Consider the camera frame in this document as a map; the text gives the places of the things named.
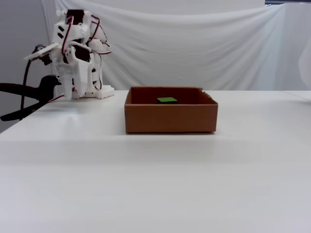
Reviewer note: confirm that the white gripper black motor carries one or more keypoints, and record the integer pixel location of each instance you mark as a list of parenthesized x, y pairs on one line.
[(72, 73)]

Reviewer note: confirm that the green cube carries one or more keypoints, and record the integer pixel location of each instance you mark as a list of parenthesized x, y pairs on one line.
[(167, 99)]

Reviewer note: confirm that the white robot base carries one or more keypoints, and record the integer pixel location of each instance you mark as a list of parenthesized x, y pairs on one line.
[(107, 92)]

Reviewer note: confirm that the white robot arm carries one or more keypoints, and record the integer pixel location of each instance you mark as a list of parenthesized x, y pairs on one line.
[(77, 31)]

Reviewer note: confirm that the brown cardboard box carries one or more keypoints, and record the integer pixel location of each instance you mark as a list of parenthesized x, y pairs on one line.
[(170, 119)]

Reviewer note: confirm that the black table clamp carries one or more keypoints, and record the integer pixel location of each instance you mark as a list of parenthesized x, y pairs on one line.
[(47, 87)]

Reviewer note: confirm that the white backdrop cloth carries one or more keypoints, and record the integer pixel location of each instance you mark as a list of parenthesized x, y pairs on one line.
[(194, 48)]

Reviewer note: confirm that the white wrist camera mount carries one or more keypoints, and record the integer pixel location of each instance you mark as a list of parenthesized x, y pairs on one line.
[(41, 52)]

